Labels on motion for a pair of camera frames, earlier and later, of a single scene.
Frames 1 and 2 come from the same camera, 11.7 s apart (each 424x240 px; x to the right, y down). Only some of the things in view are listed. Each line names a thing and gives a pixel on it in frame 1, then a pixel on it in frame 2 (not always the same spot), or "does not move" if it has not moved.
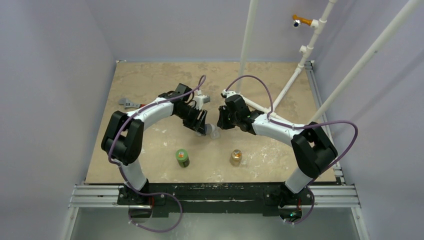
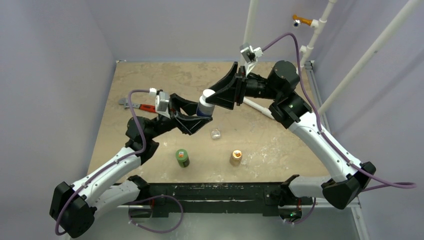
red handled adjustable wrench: x=127 y=103 does not move
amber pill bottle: x=236 y=158 does not move
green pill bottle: x=182 y=156 does not move
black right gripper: x=223 y=117 → x=239 y=88
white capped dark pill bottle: x=209 y=128 → x=203 y=108
